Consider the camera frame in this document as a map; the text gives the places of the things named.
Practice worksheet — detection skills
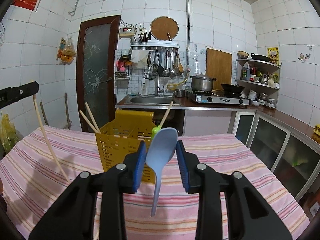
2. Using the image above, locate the wooden chopstick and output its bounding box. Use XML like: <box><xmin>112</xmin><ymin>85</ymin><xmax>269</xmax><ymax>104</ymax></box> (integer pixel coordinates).
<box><xmin>85</xmin><ymin>102</ymin><xmax>101</xmax><ymax>134</ymax></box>
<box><xmin>31</xmin><ymin>80</ymin><xmax>71</xmax><ymax>184</ymax></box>
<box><xmin>79</xmin><ymin>110</ymin><xmax>100</xmax><ymax>133</ymax></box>
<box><xmin>159</xmin><ymin>100</ymin><xmax>174</xmax><ymax>129</ymax></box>

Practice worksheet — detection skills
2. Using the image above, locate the light blue plastic spoon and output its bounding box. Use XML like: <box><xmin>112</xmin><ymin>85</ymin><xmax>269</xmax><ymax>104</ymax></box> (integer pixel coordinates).
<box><xmin>145</xmin><ymin>127</ymin><xmax>178</xmax><ymax>217</ymax></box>

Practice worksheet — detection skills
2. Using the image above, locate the green handled metal fork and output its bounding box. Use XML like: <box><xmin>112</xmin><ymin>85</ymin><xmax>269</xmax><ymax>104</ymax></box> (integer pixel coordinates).
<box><xmin>151</xmin><ymin>125</ymin><xmax>161</xmax><ymax>140</ymax></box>

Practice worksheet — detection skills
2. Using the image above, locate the kitchen counter with cabinets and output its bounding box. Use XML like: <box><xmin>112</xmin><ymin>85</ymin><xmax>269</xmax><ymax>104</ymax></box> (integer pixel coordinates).
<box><xmin>115</xmin><ymin>94</ymin><xmax>320</xmax><ymax>203</ymax></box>

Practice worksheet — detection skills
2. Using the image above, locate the yellow plastic bag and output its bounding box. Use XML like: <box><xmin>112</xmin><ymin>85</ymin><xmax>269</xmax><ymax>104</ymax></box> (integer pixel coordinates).
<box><xmin>0</xmin><ymin>114</ymin><xmax>19</xmax><ymax>153</ymax></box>

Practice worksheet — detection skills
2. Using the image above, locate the pink striped tablecloth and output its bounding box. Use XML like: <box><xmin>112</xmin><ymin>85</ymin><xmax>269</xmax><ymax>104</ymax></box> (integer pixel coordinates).
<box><xmin>1</xmin><ymin>126</ymin><xmax>309</xmax><ymax>239</ymax></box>

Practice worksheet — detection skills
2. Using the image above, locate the hanging orange bag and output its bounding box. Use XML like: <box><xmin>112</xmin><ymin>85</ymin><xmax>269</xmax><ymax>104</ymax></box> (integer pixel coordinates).
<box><xmin>56</xmin><ymin>36</ymin><xmax>76</xmax><ymax>65</ymax></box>

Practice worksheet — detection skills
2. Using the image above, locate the yellow perforated utensil holder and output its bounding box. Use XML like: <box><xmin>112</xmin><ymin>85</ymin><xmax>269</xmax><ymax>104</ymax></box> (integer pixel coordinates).
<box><xmin>95</xmin><ymin>109</ymin><xmax>156</xmax><ymax>172</ymax></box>

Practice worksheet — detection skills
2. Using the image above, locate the dark brown glass door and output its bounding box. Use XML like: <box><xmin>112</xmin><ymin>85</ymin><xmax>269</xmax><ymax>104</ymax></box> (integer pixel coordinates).
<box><xmin>76</xmin><ymin>15</ymin><xmax>120</xmax><ymax>128</ymax></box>

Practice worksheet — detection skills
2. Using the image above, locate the yellow egg carton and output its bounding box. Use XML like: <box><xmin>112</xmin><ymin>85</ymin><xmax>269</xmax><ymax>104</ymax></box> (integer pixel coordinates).
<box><xmin>313</xmin><ymin>124</ymin><xmax>320</xmax><ymax>137</ymax></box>

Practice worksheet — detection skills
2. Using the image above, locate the steel gas stove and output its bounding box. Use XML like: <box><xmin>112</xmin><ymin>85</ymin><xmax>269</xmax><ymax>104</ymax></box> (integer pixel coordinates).
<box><xmin>186</xmin><ymin>90</ymin><xmax>250</xmax><ymax>107</ymax></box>

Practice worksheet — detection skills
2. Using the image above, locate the black wok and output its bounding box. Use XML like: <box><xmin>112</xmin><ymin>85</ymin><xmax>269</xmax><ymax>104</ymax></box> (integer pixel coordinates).
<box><xmin>221</xmin><ymin>83</ymin><xmax>245</xmax><ymax>98</ymax></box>

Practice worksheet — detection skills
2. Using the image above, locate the white corner shelf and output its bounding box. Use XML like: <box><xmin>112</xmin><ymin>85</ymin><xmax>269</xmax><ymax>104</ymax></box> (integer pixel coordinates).
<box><xmin>235</xmin><ymin>59</ymin><xmax>281</xmax><ymax>108</ymax></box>

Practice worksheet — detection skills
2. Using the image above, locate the steel sink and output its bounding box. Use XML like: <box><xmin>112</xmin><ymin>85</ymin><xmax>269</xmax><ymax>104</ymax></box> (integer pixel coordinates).
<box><xmin>124</xmin><ymin>95</ymin><xmax>180</xmax><ymax>105</ymax></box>

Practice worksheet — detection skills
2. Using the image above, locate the stainless steel pot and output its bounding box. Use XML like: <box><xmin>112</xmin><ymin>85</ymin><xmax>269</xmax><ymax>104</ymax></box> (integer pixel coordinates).
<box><xmin>191</xmin><ymin>74</ymin><xmax>216</xmax><ymax>92</ymax></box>

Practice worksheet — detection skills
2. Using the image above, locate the steel faucet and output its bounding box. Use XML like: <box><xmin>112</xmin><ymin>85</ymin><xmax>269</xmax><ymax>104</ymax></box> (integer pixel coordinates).
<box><xmin>141</xmin><ymin>62</ymin><xmax>159</xmax><ymax>95</ymax></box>

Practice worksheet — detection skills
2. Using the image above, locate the rectangular wooden cutting board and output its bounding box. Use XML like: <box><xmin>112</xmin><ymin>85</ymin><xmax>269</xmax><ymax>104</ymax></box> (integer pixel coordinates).
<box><xmin>206</xmin><ymin>48</ymin><xmax>232</xmax><ymax>89</ymax></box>

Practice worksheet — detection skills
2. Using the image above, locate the black pan on shelf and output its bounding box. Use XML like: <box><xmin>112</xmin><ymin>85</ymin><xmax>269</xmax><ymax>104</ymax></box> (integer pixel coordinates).
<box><xmin>251</xmin><ymin>53</ymin><xmax>271</xmax><ymax>63</ymax></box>

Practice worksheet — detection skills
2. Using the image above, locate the round wooden cutting board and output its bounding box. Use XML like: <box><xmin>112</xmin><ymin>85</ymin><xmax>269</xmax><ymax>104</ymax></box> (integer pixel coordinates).
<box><xmin>150</xmin><ymin>16</ymin><xmax>179</xmax><ymax>41</ymax></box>

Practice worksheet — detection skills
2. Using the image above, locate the white wall meter box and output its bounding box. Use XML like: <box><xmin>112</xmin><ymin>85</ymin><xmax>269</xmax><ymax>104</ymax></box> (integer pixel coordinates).
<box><xmin>119</xmin><ymin>27</ymin><xmax>137</xmax><ymax>38</ymax></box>

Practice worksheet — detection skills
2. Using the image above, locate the wall utensil rack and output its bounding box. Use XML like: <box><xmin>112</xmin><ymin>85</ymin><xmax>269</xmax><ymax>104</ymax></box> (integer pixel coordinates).
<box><xmin>130</xmin><ymin>40</ymin><xmax>180</xmax><ymax>77</ymax></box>

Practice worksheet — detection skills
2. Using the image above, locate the yellow wall poster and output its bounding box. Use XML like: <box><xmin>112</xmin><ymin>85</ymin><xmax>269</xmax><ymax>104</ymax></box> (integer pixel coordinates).
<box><xmin>267</xmin><ymin>47</ymin><xmax>279</xmax><ymax>65</ymax></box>

